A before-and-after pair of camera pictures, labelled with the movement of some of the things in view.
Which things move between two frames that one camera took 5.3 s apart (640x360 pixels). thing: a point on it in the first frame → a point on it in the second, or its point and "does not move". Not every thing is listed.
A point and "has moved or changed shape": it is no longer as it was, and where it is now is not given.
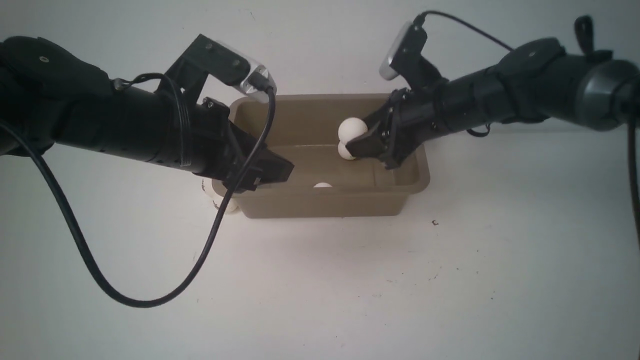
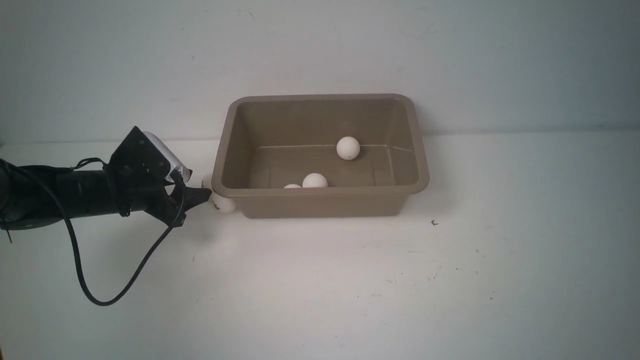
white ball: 343,151 does not move
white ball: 213,192 has moved or changed shape
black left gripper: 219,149 → 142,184
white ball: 350,127 → 314,180
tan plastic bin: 323,184 does not move
